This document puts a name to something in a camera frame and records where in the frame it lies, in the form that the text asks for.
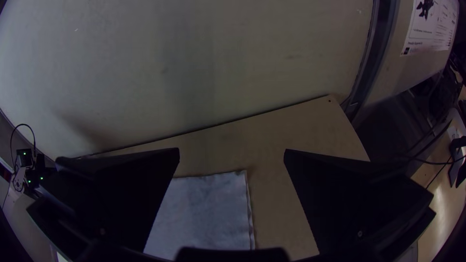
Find white wall poster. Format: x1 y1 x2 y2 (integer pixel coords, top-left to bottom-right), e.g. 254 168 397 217
400 0 460 57

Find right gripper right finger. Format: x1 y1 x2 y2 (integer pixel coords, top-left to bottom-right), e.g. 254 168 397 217
283 148 437 260

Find black cable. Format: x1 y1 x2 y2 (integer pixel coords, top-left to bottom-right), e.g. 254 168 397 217
9 123 37 158
396 155 456 166

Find pale wooden side table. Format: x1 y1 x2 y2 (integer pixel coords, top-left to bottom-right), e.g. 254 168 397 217
410 83 466 262

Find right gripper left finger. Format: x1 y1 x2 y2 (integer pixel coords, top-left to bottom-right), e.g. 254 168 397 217
27 147 181 262

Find white t-shirt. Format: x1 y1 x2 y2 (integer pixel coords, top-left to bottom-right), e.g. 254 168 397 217
143 170 256 261

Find dark metal wall post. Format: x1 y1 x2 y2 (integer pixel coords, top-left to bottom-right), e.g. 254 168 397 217
340 0 392 121

